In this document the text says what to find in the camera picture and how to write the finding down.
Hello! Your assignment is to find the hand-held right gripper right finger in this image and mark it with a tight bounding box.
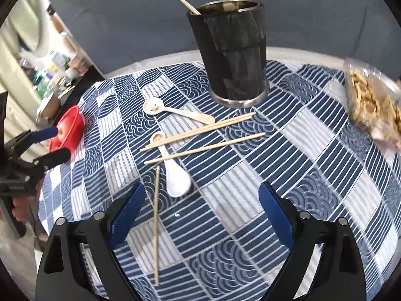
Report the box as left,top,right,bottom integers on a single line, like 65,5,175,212
258,181,367,301

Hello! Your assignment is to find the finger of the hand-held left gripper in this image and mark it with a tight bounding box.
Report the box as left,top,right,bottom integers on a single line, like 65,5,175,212
8,127,61,153
31,147,72,173

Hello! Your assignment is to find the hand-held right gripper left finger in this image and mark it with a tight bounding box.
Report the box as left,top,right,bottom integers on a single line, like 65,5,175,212
34,182,146,301

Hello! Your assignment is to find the wooden chopstick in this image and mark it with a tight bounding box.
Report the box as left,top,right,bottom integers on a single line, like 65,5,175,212
145,132,267,165
150,116,254,148
153,166,161,286
140,112,257,153

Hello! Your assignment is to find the white spoon printed handle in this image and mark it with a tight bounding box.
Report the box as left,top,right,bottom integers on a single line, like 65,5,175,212
150,131,191,198

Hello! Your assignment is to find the small white spoon red print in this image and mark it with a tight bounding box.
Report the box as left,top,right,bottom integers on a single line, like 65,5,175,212
142,98,216,125

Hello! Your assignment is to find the black cylindrical utensil holder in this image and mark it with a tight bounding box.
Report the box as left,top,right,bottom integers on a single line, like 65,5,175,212
187,0,270,107

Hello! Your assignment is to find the person's left hand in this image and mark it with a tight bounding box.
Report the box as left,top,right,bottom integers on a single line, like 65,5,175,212
13,194,41,223

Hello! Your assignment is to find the red apple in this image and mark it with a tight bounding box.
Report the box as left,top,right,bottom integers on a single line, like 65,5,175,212
57,122,70,143

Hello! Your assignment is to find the red plastic basket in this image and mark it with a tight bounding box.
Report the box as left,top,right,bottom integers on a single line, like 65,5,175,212
48,105,86,153

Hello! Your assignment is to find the blue patterned tablecloth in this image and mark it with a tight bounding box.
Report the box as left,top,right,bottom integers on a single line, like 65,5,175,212
38,59,401,301

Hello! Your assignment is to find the black side table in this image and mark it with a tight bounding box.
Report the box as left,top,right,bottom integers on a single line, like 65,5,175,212
59,66,105,107

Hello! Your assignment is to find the pink jar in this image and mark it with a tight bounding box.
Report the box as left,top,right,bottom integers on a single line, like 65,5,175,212
70,55,86,74

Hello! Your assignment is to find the grey backdrop cloth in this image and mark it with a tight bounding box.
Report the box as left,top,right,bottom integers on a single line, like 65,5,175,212
41,0,401,79

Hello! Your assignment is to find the clear plastic box of biscuits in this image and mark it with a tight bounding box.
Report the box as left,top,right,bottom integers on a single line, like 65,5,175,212
343,57,401,151

